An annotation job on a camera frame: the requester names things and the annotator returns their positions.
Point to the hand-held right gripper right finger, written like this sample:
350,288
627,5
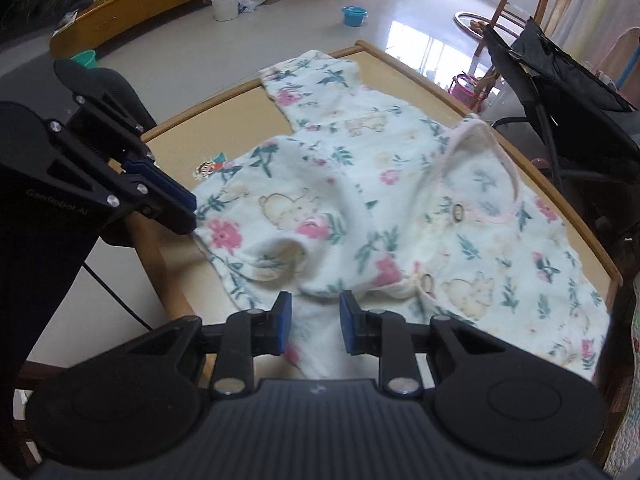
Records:
347,322

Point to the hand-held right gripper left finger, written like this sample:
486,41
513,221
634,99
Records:
285,325

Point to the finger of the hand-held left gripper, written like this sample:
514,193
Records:
125,135
165,215

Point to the floral baby shirt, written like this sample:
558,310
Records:
380,200

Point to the green basin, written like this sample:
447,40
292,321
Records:
84,58

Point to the wooden tv cabinet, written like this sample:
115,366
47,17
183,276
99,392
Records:
140,0

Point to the white bucket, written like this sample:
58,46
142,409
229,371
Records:
225,9

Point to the pink ball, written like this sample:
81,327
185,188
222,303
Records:
539,162

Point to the blue toy bucket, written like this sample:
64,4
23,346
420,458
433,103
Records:
354,16

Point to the pink toy drum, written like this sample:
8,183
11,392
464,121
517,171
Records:
465,87

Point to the wooden giraffe toy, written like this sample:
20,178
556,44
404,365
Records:
489,87

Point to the grey folding lounge chair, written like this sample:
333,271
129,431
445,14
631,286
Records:
550,85

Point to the hula hoop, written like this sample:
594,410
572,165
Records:
457,22

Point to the brown floor toy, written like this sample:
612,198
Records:
475,24

